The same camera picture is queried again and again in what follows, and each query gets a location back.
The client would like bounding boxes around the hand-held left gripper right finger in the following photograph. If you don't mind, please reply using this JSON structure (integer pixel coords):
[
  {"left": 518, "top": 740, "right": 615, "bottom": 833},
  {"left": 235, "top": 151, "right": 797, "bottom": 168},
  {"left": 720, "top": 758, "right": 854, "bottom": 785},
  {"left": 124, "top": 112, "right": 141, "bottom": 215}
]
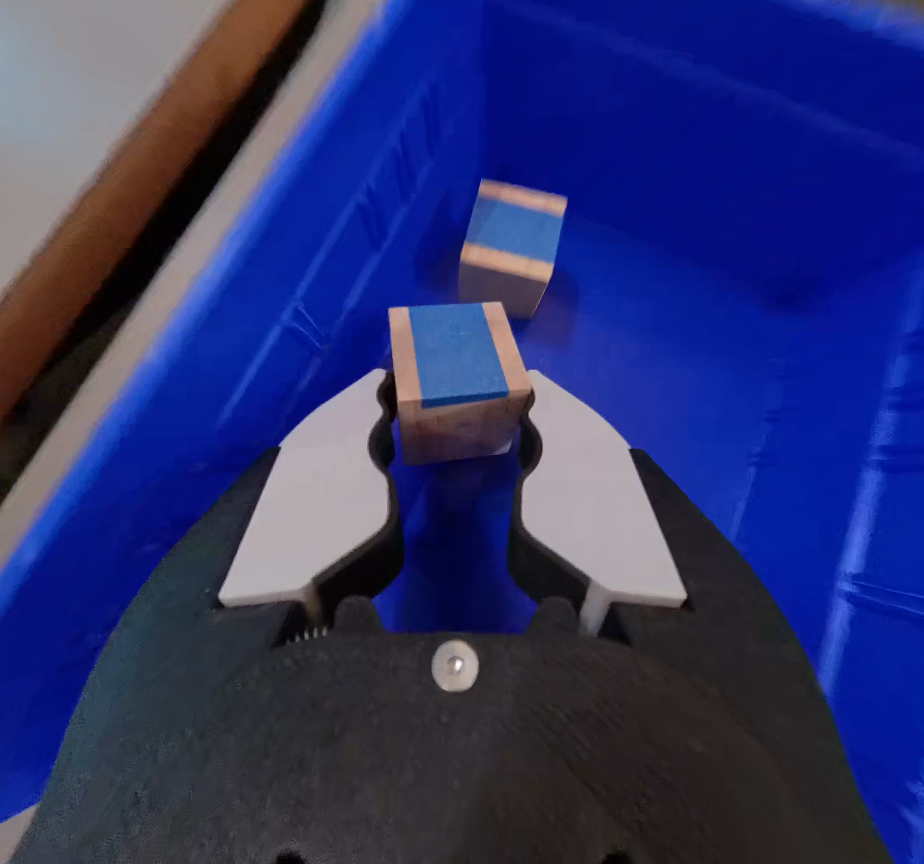
[{"left": 507, "top": 369, "right": 689, "bottom": 637}]

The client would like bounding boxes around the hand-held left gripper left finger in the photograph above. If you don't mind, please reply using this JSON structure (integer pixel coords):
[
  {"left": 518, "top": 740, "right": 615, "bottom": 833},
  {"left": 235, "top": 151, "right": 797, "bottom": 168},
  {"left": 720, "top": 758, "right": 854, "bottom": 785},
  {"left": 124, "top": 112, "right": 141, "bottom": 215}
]
[{"left": 218, "top": 368, "right": 405, "bottom": 628}]

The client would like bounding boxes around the wooden cube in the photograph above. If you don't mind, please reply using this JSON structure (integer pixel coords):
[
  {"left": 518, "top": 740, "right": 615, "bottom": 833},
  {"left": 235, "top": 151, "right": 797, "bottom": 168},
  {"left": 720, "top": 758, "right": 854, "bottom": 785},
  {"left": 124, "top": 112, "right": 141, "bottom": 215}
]
[
  {"left": 388, "top": 302, "right": 534, "bottom": 465},
  {"left": 458, "top": 180, "right": 569, "bottom": 320}
]

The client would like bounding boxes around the blue plastic bin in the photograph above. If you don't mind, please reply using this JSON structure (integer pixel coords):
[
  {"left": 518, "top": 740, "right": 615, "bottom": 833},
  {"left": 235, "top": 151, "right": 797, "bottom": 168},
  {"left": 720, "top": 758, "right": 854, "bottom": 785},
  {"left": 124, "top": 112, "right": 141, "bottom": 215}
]
[{"left": 0, "top": 0, "right": 924, "bottom": 864}]

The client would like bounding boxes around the grey desk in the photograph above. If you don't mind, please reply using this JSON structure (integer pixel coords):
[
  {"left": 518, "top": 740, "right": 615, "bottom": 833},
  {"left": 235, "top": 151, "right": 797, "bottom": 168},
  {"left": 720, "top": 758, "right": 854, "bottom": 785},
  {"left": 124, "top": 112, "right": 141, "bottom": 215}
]
[{"left": 0, "top": 0, "right": 924, "bottom": 569}]

